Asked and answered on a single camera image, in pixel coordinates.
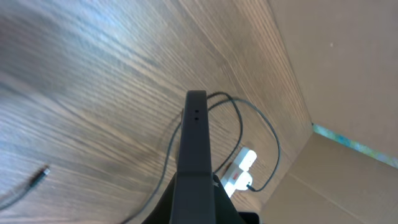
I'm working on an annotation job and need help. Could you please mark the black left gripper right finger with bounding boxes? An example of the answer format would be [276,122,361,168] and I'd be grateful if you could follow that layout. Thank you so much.
[213,174,246,224]

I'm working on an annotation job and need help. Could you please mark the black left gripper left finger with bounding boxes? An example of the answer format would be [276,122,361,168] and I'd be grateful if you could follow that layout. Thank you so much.
[142,175,175,224]

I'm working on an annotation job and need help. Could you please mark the blue smartphone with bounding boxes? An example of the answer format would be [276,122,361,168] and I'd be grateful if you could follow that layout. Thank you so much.
[170,90,216,224]

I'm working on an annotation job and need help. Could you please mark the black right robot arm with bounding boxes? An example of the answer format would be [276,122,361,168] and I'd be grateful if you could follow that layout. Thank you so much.
[238,212,261,224]

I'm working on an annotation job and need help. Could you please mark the white charger adapter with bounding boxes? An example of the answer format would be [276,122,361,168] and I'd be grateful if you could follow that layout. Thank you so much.
[229,170,252,191]

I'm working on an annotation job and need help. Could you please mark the white power strip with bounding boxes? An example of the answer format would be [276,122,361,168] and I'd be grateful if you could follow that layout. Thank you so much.
[221,147,257,198]

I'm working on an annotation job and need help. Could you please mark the black charging cable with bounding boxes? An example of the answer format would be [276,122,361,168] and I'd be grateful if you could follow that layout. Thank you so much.
[0,91,281,224]

